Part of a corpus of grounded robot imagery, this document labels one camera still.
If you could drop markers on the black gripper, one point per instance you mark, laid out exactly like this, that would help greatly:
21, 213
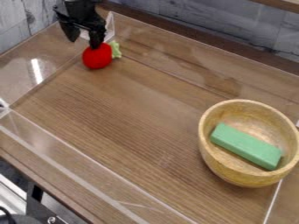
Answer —
77, 14

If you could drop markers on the red plush fruit green leaf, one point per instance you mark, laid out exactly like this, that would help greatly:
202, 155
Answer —
99, 58

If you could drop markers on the wooden bowl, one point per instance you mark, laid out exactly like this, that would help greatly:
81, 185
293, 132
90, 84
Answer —
264, 122

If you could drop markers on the green rectangular block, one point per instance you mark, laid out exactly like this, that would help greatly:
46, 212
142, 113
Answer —
257, 151

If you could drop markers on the clear acrylic tray wall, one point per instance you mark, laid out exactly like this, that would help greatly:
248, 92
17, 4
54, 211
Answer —
95, 192

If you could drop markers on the black metal table frame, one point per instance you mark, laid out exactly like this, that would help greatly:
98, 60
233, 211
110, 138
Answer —
37, 209

